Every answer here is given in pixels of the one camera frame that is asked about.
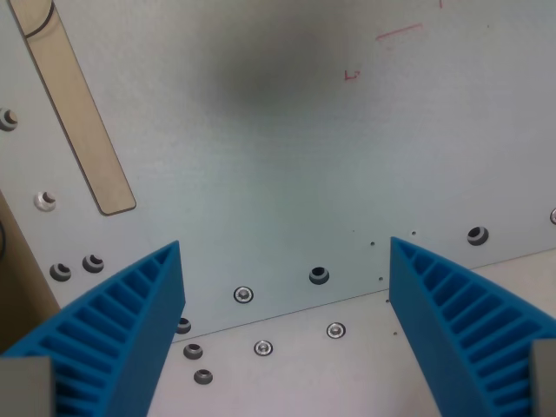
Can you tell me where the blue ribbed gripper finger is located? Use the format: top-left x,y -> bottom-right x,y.
0,240 -> 188,417
387,235 -> 556,417

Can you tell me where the grey metal mounting plate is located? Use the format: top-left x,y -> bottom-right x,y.
0,0 -> 556,345

